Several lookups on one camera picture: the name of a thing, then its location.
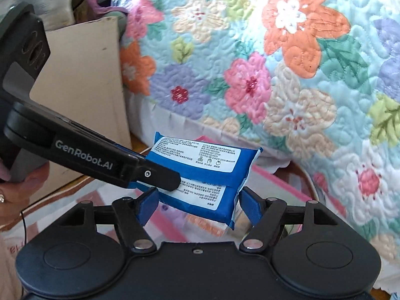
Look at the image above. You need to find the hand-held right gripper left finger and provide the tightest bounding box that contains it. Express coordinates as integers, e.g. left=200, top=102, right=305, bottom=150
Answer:
left=58, top=187, right=161, bottom=252

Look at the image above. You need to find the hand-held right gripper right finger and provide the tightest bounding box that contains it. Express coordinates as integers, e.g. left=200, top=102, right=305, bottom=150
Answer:
left=239, top=187, right=340, bottom=252

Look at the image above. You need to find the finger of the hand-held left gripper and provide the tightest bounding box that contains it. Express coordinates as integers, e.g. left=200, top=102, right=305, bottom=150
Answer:
left=120, top=158, right=182, bottom=192
left=114, top=144, right=147, bottom=158

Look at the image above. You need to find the pink cardboard box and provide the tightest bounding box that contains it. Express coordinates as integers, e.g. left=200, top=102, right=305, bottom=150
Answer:
left=147, top=135, right=319, bottom=244

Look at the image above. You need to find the blue wet wipes packet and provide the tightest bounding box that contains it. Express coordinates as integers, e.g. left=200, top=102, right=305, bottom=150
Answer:
left=134, top=132, right=263, bottom=229

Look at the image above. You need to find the person's left hand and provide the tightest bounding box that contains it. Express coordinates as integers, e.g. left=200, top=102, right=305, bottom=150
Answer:
left=0, top=162, right=51, bottom=229

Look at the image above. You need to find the checkered oval rug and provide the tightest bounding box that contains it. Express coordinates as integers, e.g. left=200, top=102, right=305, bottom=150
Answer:
left=9, top=165, right=346, bottom=254

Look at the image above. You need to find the pink fleece garment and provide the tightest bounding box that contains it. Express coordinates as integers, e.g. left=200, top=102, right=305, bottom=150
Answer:
left=0, top=225, right=22, bottom=290

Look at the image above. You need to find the floral quilted bedspread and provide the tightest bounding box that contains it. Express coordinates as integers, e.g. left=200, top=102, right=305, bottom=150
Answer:
left=120, top=0, right=400, bottom=257

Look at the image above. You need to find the purple cloth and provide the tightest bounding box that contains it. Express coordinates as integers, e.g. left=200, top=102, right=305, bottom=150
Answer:
left=84, top=0, right=127, bottom=17

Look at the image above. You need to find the black cable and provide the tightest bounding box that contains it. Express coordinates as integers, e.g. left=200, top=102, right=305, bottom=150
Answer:
left=19, top=209, right=28, bottom=245

